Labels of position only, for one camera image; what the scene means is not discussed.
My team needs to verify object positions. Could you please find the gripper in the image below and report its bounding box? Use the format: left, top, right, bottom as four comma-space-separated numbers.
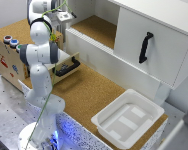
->
57, 10, 77, 23

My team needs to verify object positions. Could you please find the wooden drawer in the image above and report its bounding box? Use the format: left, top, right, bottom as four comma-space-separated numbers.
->
46, 51, 82, 80

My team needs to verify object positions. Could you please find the white cabinet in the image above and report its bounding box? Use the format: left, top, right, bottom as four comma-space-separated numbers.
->
64, 0, 188, 107

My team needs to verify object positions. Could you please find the green button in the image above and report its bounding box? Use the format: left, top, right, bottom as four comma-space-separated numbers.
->
15, 43, 23, 53

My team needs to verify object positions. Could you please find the blue button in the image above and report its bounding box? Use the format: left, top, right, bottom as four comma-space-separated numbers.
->
9, 38, 20, 49

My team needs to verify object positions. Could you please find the red button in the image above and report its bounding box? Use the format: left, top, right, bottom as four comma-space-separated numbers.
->
2, 34, 13, 45

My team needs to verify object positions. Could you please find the wooden drawer box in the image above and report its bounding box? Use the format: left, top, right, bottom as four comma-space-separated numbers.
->
0, 18, 65, 93

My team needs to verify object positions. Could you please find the white sliding door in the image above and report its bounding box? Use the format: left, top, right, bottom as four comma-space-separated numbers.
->
112, 6, 188, 90

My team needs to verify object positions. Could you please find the white plastic box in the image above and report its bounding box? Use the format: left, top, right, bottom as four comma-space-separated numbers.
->
90, 88, 166, 150

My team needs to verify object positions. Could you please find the black drawer handle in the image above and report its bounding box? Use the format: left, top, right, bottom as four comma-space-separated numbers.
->
55, 56, 81, 78

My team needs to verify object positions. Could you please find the black door handle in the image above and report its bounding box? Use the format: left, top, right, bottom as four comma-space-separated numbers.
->
138, 31, 155, 65

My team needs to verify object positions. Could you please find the green cable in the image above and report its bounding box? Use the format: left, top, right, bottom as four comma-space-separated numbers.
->
27, 0, 70, 149

